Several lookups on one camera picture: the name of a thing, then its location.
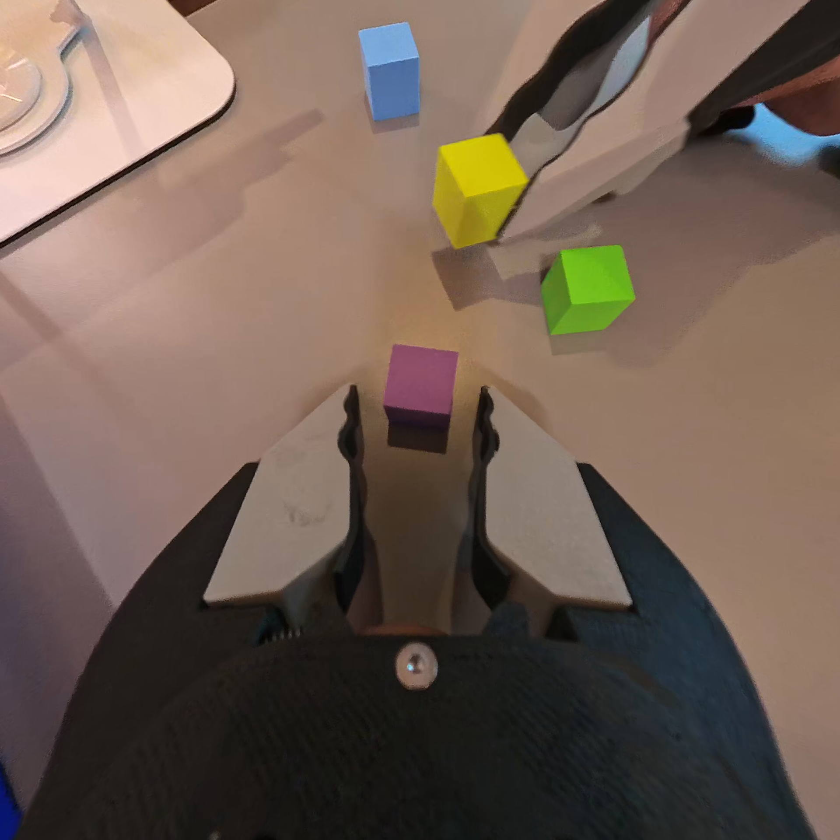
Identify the purple foam cube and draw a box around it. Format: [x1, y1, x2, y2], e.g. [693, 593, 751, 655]
[382, 344, 460, 432]

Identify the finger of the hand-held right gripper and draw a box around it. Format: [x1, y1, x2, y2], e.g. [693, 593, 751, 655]
[499, 0, 818, 242]
[487, 0, 690, 142]

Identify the blue foam cube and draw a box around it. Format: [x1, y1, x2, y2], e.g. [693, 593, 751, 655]
[357, 21, 421, 123]

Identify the white document stand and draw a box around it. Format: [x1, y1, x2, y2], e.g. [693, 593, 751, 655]
[0, 0, 236, 247]

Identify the person's right hand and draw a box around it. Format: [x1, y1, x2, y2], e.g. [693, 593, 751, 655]
[755, 62, 840, 137]

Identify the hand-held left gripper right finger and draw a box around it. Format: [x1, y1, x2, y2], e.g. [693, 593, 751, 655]
[468, 386, 634, 619]

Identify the green foam cube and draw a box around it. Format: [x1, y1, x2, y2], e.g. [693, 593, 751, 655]
[540, 245, 636, 337]

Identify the blue plastic bin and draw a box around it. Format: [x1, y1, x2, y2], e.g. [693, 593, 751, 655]
[0, 761, 24, 834]

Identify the yellow foam cube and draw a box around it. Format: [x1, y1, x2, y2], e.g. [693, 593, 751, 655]
[432, 133, 530, 250]

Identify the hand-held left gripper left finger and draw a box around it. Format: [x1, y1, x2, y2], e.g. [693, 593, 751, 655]
[202, 385, 368, 623]

